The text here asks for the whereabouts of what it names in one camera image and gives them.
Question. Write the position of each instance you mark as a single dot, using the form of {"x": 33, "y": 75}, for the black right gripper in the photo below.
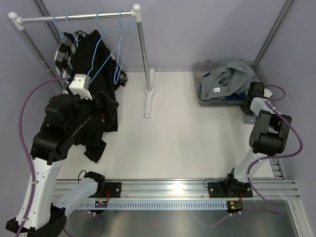
{"x": 243, "y": 108}

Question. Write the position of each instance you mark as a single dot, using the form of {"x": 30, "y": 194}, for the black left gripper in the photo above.
{"x": 107, "y": 111}

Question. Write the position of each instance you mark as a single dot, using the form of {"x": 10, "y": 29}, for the blue plaid shirt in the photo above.
{"x": 237, "y": 96}

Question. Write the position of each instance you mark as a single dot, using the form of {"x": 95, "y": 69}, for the grey shirt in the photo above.
{"x": 239, "y": 66}

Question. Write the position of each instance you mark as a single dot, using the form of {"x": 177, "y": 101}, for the light blue hanger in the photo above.
{"x": 101, "y": 45}
{"x": 61, "y": 34}
{"x": 71, "y": 29}
{"x": 119, "y": 61}

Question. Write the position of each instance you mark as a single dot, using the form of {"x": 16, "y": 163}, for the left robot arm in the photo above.
{"x": 39, "y": 215}

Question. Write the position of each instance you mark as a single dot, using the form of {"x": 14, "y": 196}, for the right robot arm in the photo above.
{"x": 268, "y": 138}

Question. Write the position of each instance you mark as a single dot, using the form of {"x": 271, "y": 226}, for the black white checked shirt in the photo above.
{"x": 66, "y": 51}

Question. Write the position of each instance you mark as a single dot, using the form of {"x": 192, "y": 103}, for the white clothes rack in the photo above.
{"x": 134, "y": 12}

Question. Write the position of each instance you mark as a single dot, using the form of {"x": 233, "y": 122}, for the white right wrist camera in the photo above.
{"x": 267, "y": 93}

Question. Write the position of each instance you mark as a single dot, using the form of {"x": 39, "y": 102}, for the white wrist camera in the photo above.
{"x": 267, "y": 93}
{"x": 80, "y": 85}

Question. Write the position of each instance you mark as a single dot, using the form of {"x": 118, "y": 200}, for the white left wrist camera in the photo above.
{"x": 80, "y": 85}

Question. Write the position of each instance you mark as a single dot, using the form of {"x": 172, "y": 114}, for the aluminium frame post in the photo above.
{"x": 52, "y": 32}
{"x": 276, "y": 25}

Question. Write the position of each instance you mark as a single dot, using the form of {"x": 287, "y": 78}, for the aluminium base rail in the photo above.
{"x": 182, "y": 194}

